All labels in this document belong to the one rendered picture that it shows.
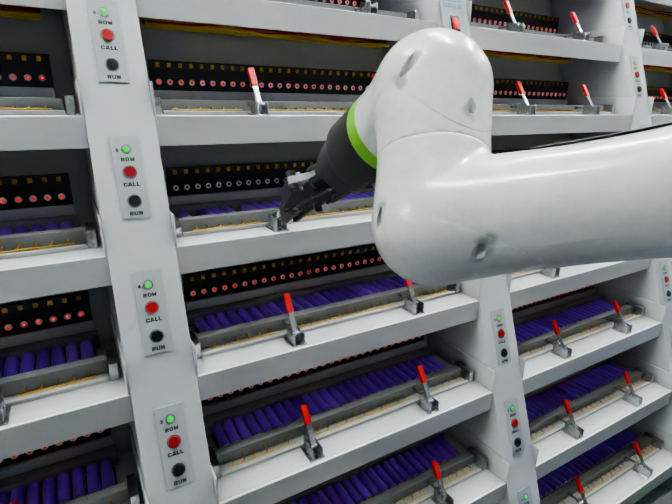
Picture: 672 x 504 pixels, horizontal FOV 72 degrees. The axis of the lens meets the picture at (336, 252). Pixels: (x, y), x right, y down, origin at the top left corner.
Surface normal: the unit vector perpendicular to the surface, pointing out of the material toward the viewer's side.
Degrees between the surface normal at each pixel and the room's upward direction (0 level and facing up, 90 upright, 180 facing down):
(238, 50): 90
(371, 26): 110
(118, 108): 90
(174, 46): 90
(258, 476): 19
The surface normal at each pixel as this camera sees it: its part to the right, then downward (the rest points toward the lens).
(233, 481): 0.01, -0.95
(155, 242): 0.48, -0.06
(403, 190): -0.59, -0.34
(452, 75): 0.10, -0.16
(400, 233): -0.66, 0.21
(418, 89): -0.40, -0.18
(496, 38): 0.50, 0.28
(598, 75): -0.86, 0.14
